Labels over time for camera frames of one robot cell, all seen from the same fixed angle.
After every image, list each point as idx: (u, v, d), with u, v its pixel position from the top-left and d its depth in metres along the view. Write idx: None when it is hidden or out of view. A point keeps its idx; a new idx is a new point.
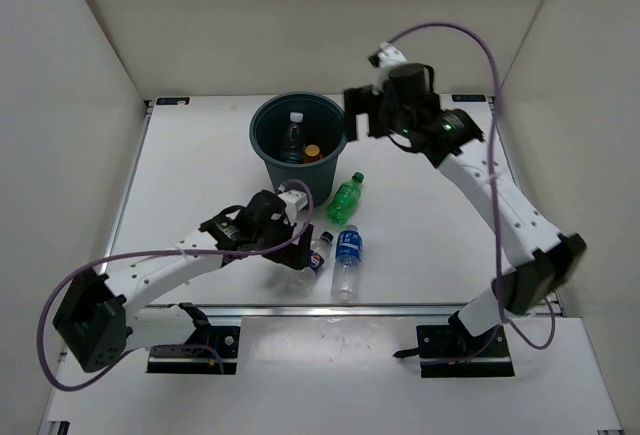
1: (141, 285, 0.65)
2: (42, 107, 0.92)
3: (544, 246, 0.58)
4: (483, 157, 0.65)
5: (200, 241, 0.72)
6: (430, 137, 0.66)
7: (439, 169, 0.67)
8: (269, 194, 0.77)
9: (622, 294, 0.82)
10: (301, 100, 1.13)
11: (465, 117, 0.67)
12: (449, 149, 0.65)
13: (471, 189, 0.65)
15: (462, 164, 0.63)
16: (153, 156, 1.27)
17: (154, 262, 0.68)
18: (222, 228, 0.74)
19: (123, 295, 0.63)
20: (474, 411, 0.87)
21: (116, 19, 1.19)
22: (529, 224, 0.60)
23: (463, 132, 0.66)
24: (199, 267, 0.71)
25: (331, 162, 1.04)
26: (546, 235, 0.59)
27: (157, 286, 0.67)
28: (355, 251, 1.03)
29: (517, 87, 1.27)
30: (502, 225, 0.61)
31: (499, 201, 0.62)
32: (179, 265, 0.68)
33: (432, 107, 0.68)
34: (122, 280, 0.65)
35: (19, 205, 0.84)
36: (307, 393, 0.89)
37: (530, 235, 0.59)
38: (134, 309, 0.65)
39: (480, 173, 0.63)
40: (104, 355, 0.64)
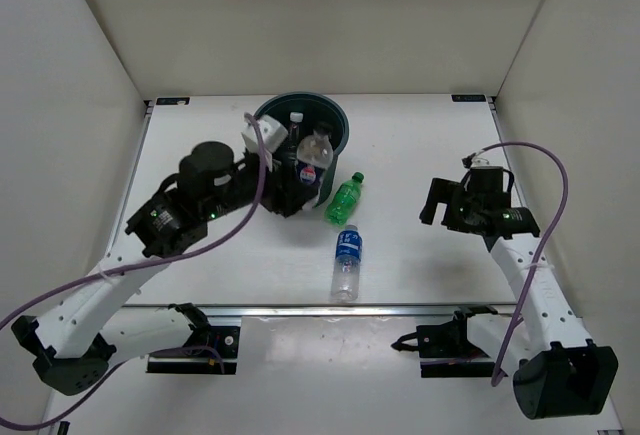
1: (69, 327, 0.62)
2: (43, 106, 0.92)
3: (566, 344, 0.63)
4: (530, 247, 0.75)
5: (127, 252, 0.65)
6: (490, 222, 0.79)
7: (494, 250, 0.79)
8: (198, 160, 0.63)
9: (622, 295, 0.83)
10: (299, 100, 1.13)
11: (527, 214, 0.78)
12: (502, 232, 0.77)
13: (514, 274, 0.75)
15: (508, 247, 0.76)
16: (153, 156, 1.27)
17: (76, 296, 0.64)
18: (155, 218, 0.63)
19: (52, 346, 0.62)
20: (474, 412, 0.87)
21: (116, 19, 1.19)
22: (557, 319, 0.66)
23: (520, 224, 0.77)
24: (133, 278, 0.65)
25: (330, 163, 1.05)
26: (572, 335, 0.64)
27: (91, 322, 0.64)
28: (355, 251, 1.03)
29: (517, 87, 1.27)
30: (532, 313, 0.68)
31: (533, 291, 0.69)
32: (102, 293, 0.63)
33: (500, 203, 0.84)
34: (52, 326, 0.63)
35: (20, 205, 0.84)
36: (307, 393, 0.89)
37: (553, 328, 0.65)
38: (78, 346, 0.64)
39: (522, 259, 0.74)
40: (84, 380, 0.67)
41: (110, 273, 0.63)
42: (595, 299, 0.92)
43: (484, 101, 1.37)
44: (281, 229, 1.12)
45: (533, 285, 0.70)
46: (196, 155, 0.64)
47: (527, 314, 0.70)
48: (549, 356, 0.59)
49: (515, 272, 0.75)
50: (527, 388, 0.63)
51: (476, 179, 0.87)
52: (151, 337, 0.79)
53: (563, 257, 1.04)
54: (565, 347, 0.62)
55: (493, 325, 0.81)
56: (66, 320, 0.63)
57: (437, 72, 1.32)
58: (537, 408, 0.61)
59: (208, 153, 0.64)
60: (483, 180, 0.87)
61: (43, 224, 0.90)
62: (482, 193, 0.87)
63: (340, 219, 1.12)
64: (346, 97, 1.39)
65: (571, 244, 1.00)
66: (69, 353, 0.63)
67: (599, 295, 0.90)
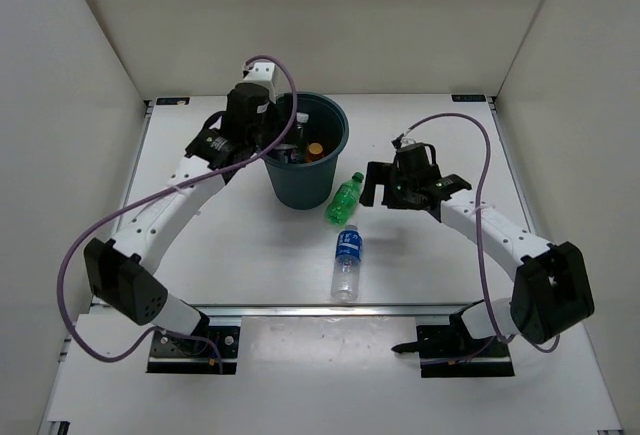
1: (150, 235, 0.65)
2: (43, 107, 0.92)
3: (534, 253, 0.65)
4: (471, 198, 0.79)
5: (193, 170, 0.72)
6: (432, 195, 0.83)
7: (443, 219, 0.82)
8: (243, 90, 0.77)
9: (621, 294, 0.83)
10: (307, 102, 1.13)
11: (456, 177, 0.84)
12: (441, 197, 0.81)
13: (466, 226, 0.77)
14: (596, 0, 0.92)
15: (451, 205, 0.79)
16: (153, 156, 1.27)
17: (153, 210, 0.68)
18: (210, 143, 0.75)
19: (137, 252, 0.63)
20: (473, 412, 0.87)
21: (116, 19, 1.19)
22: (516, 237, 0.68)
23: (452, 185, 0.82)
24: (200, 194, 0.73)
25: (331, 162, 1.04)
26: (536, 244, 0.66)
27: (165, 234, 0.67)
28: (355, 251, 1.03)
29: (517, 87, 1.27)
30: (494, 243, 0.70)
31: (486, 226, 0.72)
32: (178, 203, 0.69)
33: (432, 175, 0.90)
34: (130, 238, 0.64)
35: (19, 205, 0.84)
36: (307, 392, 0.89)
37: (517, 245, 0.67)
38: (151, 261, 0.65)
39: (467, 209, 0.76)
40: (152, 307, 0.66)
41: (185, 184, 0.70)
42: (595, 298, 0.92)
43: (484, 101, 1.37)
44: (281, 229, 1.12)
45: (484, 223, 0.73)
46: (238, 89, 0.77)
47: (493, 250, 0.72)
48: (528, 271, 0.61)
49: (466, 224, 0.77)
50: (527, 317, 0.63)
51: (404, 160, 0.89)
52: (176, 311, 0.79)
53: None
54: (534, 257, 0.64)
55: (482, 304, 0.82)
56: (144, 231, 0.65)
57: (437, 72, 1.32)
58: (545, 330, 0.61)
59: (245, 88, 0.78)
60: (409, 158, 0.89)
61: (43, 224, 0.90)
62: (413, 173, 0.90)
63: (340, 218, 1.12)
64: (346, 97, 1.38)
65: (572, 244, 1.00)
66: (147, 263, 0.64)
67: (599, 295, 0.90)
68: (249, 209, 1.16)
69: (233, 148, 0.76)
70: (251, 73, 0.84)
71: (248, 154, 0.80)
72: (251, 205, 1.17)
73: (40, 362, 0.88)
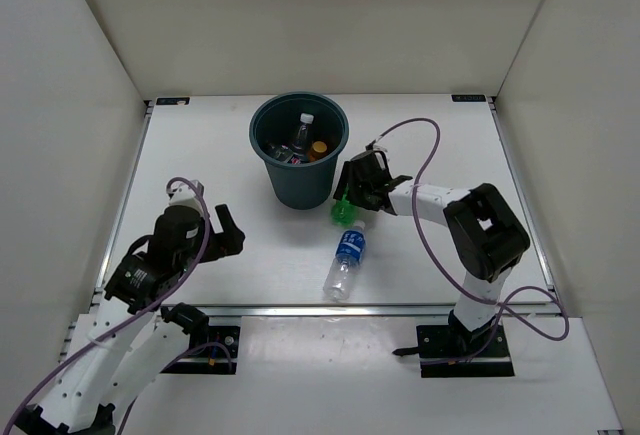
1: (76, 400, 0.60)
2: (43, 107, 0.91)
3: (458, 196, 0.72)
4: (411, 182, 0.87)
5: (111, 314, 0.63)
6: (384, 196, 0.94)
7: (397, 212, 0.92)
8: (171, 216, 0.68)
9: (621, 294, 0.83)
10: (311, 103, 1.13)
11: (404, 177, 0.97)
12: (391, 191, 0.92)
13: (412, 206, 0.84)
14: None
15: (397, 192, 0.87)
16: (153, 155, 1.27)
17: (76, 366, 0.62)
18: (129, 277, 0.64)
19: (65, 423, 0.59)
20: (473, 412, 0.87)
21: (116, 20, 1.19)
22: (444, 193, 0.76)
23: (398, 181, 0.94)
24: (128, 335, 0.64)
25: (331, 162, 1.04)
26: (458, 190, 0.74)
27: (96, 387, 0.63)
28: (356, 251, 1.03)
29: (517, 87, 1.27)
30: (431, 204, 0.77)
31: (421, 195, 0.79)
32: (102, 358, 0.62)
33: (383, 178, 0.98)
34: (56, 405, 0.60)
35: (19, 205, 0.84)
36: (307, 392, 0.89)
37: (446, 197, 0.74)
38: (87, 416, 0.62)
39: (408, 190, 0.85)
40: None
41: (103, 338, 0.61)
42: (595, 298, 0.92)
43: (484, 101, 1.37)
44: (281, 229, 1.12)
45: (420, 193, 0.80)
46: (165, 214, 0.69)
47: (432, 212, 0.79)
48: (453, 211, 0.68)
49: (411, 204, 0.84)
50: (471, 257, 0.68)
51: (357, 167, 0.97)
52: (145, 365, 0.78)
53: (563, 256, 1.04)
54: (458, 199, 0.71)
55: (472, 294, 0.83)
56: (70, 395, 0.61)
57: (436, 72, 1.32)
58: (487, 260, 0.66)
59: (173, 212, 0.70)
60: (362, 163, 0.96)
61: (43, 224, 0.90)
62: (367, 177, 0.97)
63: (346, 218, 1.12)
64: (347, 97, 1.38)
65: (571, 244, 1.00)
66: (81, 423, 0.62)
67: (599, 294, 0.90)
68: (249, 209, 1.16)
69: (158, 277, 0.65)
70: (176, 192, 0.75)
71: (174, 280, 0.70)
72: (251, 205, 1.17)
73: (41, 361, 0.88)
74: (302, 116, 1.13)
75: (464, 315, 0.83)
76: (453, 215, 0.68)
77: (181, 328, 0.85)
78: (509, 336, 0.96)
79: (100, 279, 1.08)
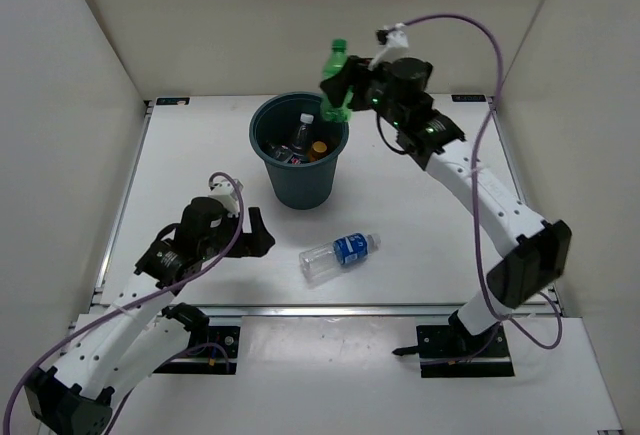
1: (92, 363, 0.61)
2: (43, 107, 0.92)
3: (528, 232, 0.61)
4: (465, 153, 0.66)
5: (140, 287, 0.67)
6: (420, 141, 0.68)
7: (426, 170, 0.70)
8: (199, 205, 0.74)
9: (622, 294, 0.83)
10: (310, 102, 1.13)
11: (449, 120, 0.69)
12: (432, 147, 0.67)
13: (456, 186, 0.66)
14: (595, 0, 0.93)
15: (444, 162, 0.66)
16: (153, 155, 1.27)
17: (97, 333, 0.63)
18: (161, 258, 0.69)
19: (78, 383, 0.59)
20: (473, 412, 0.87)
21: (116, 21, 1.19)
22: (511, 212, 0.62)
23: (445, 134, 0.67)
24: (150, 313, 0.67)
25: (331, 162, 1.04)
26: (530, 222, 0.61)
27: (112, 358, 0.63)
28: (345, 250, 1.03)
29: (517, 87, 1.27)
30: (487, 215, 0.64)
31: (481, 193, 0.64)
32: (125, 325, 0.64)
33: (424, 112, 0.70)
34: (72, 366, 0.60)
35: (19, 204, 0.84)
36: (307, 392, 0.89)
37: (514, 223, 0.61)
38: (97, 387, 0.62)
39: (462, 169, 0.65)
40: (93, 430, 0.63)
41: (130, 306, 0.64)
42: (595, 298, 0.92)
43: (484, 101, 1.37)
44: (282, 229, 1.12)
45: (480, 190, 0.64)
46: (194, 203, 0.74)
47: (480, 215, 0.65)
48: (522, 256, 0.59)
49: (456, 183, 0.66)
50: (501, 284, 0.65)
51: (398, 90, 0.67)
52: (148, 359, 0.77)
53: None
54: (531, 236, 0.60)
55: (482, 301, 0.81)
56: (87, 358, 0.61)
57: (436, 72, 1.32)
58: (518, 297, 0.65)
59: (199, 202, 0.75)
60: (409, 89, 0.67)
61: (43, 223, 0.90)
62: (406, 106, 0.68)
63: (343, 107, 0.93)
64: None
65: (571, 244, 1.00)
66: (88, 393, 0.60)
67: (599, 294, 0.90)
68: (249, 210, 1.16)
69: (184, 261, 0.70)
70: (217, 186, 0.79)
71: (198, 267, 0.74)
72: (251, 206, 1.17)
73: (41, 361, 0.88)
74: (302, 116, 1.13)
75: (468, 320, 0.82)
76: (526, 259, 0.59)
77: (182, 326, 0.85)
78: (509, 336, 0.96)
79: (100, 279, 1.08)
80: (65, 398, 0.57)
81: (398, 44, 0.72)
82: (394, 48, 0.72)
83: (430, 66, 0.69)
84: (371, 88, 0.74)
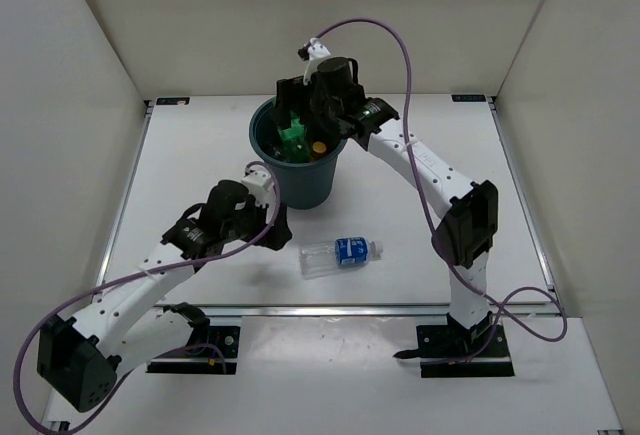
1: (111, 318, 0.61)
2: (43, 108, 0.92)
3: (461, 194, 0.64)
4: (400, 131, 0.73)
5: (165, 255, 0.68)
6: (356, 122, 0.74)
7: (368, 149, 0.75)
8: (227, 186, 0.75)
9: (622, 294, 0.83)
10: None
11: (383, 102, 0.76)
12: (369, 127, 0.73)
13: (397, 162, 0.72)
14: (596, 0, 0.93)
15: (382, 140, 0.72)
16: (153, 155, 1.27)
17: (119, 291, 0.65)
18: (186, 233, 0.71)
19: (95, 335, 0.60)
20: (473, 412, 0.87)
21: (116, 20, 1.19)
22: (444, 177, 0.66)
23: (380, 114, 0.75)
24: (170, 282, 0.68)
25: (331, 162, 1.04)
26: (461, 184, 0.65)
27: (129, 318, 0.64)
28: (343, 252, 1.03)
29: (517, 87, 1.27)
30: (424, 184, 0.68)
31: (417, 164, 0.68)
32: (147, 289, 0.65)
33: (358, 98, 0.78)
34: (91, 319, 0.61)
35: (19, 205, 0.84)
36: (307, 392, 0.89)
37: (446, 187, 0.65)
38: (109, 345, 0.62)
39: (398, 145, 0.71)
40: (97, 393, 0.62)
41: (154, 270, 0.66)
42: (595, 298, 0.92)
43: (484, 101, 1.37)
44: None
45: (416, 161, 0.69)
46: (224, 184, 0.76)
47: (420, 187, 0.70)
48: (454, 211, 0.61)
49: (397, 160, 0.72)
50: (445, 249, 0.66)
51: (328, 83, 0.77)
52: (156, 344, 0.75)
53: (563, 257, 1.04)
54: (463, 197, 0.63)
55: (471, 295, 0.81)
56: (107, 313, 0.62)
57: (436, 72, 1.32)
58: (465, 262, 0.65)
59: (227, 184, 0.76)
60: (338, 80, 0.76)
61: (42, 224, 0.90)
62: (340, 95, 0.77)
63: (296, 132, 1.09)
64: None
65: (571, 244, 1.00)
66: (102, 349, 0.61)
67: (599, 294, 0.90)
68: None
69: (208, 240, 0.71)
70: (253, 173, 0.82)
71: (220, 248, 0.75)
72: None
73: None
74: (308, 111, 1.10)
75: (458, 313, 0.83)
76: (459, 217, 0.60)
77: (185, 320, 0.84)
78: (509, 336, 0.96)
79: (100, 279, 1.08)
80: (81, 347, 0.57)
81: (321, 53, 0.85)
82: (316, 58, 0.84)
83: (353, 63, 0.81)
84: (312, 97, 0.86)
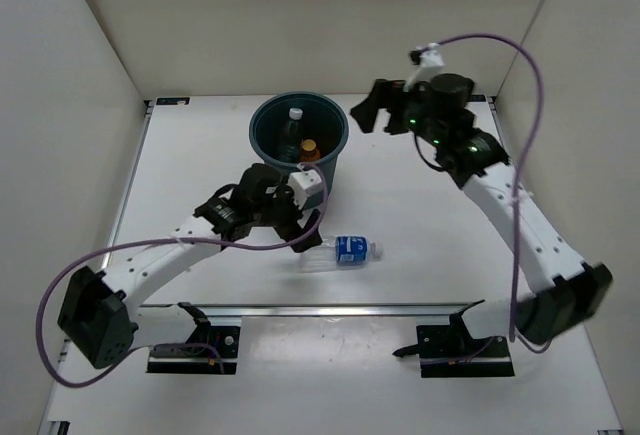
1: (139, 277, 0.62)
2: (43, 108, 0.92)
3: (565, 273, 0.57)
4: (508, 180, 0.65)
5: (197, 227, 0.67)
6: (462, 161, 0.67)
7: (464, 189, 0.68)
8: (261, 169, 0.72)
9: (622, 294, 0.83)
10: (302, 99, 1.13)
11: (493, 140, 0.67)
12: (473, 169, 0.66)
13: (495, 213, 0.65)
14: (596, 0, 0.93)
15: (485, 185, 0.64)
16: (153, 155, 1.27)
17: (150, 253, 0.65)
18: (218, 211, 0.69)
19: (123, 291, 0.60)
20: (474, 412, 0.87)
21: (116, 20, 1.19)
22: (551, 249, 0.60)
23: (489, 154, 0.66)
24: (197, 254, 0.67)
25: (331, 161, 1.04)
26: (569, 262, 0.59)
27: (155, 280, 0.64)
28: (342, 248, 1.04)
29: (517, 88, 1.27)
30: (525, 249, 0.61)
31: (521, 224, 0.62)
32: (175, 255, 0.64)
33: (464, 128, 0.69)
34: (120, 275, 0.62)
35: (19, 205, 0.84)
36: (307, 391, 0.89)
37: (551, 261, 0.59)
38: (134, 304, 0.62)
39: (503, 196, 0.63)
40: (113, 350, 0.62)
41: (185, 239, 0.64)
42: None
43: (484, 101, 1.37)
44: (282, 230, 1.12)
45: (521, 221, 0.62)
46: (258, 165, 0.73)
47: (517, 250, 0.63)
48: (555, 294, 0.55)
49: (496, 211, 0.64)
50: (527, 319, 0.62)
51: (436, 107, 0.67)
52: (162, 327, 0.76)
53: None
54: (568, 276, 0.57)
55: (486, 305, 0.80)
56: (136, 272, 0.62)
57: None
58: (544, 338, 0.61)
59: (261, 165, 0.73)
60: (449, 105, 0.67)
61: (42, 224, 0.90)
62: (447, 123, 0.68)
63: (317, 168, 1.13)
64: (347, 97, 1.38)
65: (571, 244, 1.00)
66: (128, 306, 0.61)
67: None
68: None
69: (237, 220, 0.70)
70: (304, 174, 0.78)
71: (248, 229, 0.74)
72: None
73: (40, 361, 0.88)
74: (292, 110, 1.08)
75: (474, 321, 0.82)
76: (561, 302, 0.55)
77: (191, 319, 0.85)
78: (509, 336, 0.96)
79: None
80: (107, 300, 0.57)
81: (433, 63, 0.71)
82: (424, 67, 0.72)
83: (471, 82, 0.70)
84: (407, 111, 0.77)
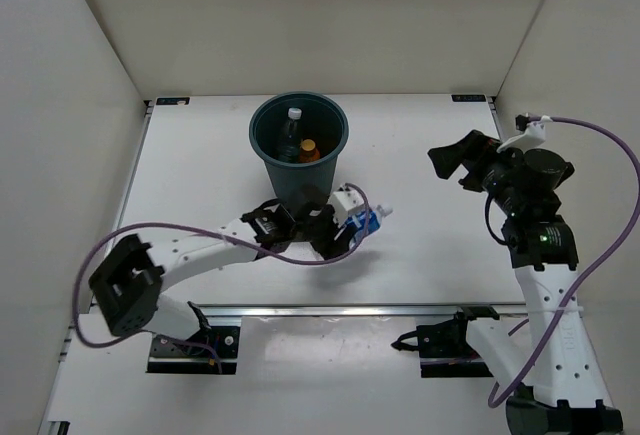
1: (180, 259, 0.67)
2: (43, 107, 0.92)
3: (571, 402, 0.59)
4: (564, 285, 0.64)
5: (241, 230, 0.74)
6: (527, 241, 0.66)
7: (517, 268, 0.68)
8: None
9: (622, 295, 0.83)
10: (301, 100, 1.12)
11: (568, 235, 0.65)
12: (532, 258, 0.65)
13: (534, 308, 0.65)
14: (596, 1, 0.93)
15: (536, 281, 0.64)
16: (153, 155, 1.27)
17: (195, 240, 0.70)
18: (260, 222, 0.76)
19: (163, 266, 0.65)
20: (473, 412, 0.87)
21: (116, 20, 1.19)
22: (571, 373, 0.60)
23: (557, 247, 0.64)
24: (234, 254, 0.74)
25: (331, 161, 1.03)
26: (584, 395, 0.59)
27: (192, 265, 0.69)
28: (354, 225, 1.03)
29: (516, 89, 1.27)
30: (544, 356, 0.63)
31: (555, 333, 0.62)
32: (218, 249, 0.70)
33: (545, 209, 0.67)
34: (163, 251, 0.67)
35: (20, 205, 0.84)
36: (307, 392, 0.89)
37: (564, 384, 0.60)
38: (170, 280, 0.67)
39: (549, 299, 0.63)
40: (133, 322, 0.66)
41: (229, 239, 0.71)
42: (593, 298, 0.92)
43: (483, 101, 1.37)
44: None
45: (557, 329, 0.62)
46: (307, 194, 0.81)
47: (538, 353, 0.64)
48: (552, 419, 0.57)
49: (536, 308, 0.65)
50: (514, 417, 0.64)
51: (523, 177, 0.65)
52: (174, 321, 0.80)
53: None
54: (573, 407, 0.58)
55: (493, 334, 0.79)
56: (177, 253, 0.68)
57: (436, 72, 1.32)
58: None
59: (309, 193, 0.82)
60: (538, 182, 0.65)
61: (43, 224, 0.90)
62: (526, 196, 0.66)
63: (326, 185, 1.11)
64: (346, 97, 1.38)
65: None
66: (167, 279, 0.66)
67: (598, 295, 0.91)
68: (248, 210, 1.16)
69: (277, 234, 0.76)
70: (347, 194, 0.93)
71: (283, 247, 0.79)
72: (251, 205, 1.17)
73: (40, 361, 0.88)
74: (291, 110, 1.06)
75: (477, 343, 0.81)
76: (552, 426, 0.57)
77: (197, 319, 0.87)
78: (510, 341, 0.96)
79: None
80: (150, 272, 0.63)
81: (536, 135, 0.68)
82: (528, 135, 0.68)
83: (569, 166, 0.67)
84: (490, 173, 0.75)
